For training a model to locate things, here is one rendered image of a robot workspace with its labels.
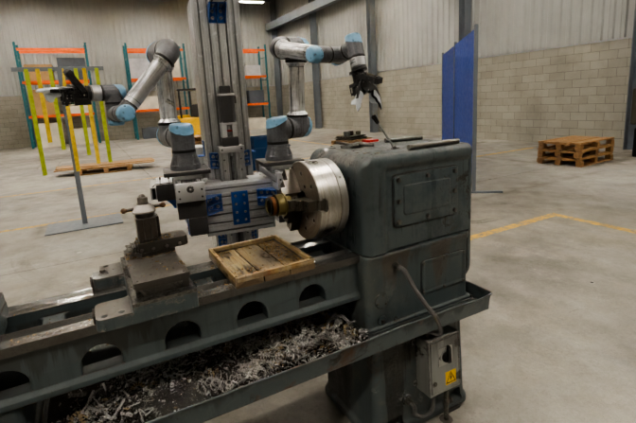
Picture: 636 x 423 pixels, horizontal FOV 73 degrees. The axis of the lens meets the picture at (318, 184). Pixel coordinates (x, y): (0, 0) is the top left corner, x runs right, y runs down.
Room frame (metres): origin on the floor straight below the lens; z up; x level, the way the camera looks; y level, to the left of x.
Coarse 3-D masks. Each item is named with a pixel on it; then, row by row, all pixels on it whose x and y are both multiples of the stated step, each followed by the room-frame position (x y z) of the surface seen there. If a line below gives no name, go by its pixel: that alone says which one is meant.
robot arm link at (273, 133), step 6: (270, 120) 2.29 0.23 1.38; (276, 120) 2.28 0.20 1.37; (282, 120) 2.29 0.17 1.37; (288, 120) 2.34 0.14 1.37; (270, 126) 2.29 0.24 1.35; (276, 126) 2.28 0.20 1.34; (282, 126) 2.29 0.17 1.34; (288, 126) 2.31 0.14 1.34; (270, 132) 2.29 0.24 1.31; (276, 132) 2.28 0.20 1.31; (282, 132) 2.29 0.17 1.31; (288, 132) 2.31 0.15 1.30; (270, 138) 2.29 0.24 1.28; (276, 138) 2.28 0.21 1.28; (282, 138) 2.29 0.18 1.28; (288, 138) 2.33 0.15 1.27
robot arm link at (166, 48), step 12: (156, 48) 2.16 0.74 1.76; (168, 48) 2.13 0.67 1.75; (156, 60) 2.10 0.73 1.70; (168, 60) 2.11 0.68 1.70; (144, 72) 2.07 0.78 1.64; (156, 72) 2.08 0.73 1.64; (144, 84) 2.04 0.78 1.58; (132, 96) 2.00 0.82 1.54; (144, 96) 2.04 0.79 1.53; (120, 108) 1.95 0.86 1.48; (132, 108) 1.98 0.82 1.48; (120, 120) 1.98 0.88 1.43
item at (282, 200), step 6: (270, 198) 1.58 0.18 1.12; (276, 198) 1.58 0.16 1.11; (282, 198) 1.59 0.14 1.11; (288, 198) 1.61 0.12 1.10; (270, 204) 1.63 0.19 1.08; (276, 204) 1.57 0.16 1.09; (282, 204) 1.57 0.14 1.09; (288, 204) 1.58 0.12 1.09; (270, 210) 1.62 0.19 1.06; (276, 210) 1.56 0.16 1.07; (282, 210) 1.57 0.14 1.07; (288, 210) 1.58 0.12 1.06; (270, 216) 1.58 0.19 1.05; (276, 216) 1.59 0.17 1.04
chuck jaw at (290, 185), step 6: (282, 174) 1.71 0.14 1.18; (288, 174) 1.68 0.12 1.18; (294, 174) 1.69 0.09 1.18; (288, 180) 1.67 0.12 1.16; (294, 180) 1.68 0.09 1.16; (282, 186) 1.67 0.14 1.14; (288, 186) 1.65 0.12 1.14; (294, 186) 1.66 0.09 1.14; (282, 192) 1.62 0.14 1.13; (288, 192) 1.63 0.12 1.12; (294, 192) 1.64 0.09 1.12; (300, 192) 1.66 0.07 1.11
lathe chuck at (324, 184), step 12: (300, 168) 1.65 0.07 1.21; (312, 168) 1.59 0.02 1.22; (324, 168) 1.61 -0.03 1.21; (300, 180) 1.65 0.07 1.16; (312, 180) 1.56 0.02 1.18; (324, 180) 1.56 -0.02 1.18; (336, 180) 1.58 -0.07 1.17; (312, 192) 1.57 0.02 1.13; (324, 192) 1.53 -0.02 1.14; (336, 192) 1.56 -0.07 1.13; (336, 204) 1.55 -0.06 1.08; (312, 216) 1.58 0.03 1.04; (324, 216) 1.52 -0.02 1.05; (336, 216) 1.55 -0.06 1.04; (300, 228) 1.68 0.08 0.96; (312, 228) 1.58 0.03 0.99; (324, 228) 1.55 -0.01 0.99; (336, 228) 1.59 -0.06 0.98
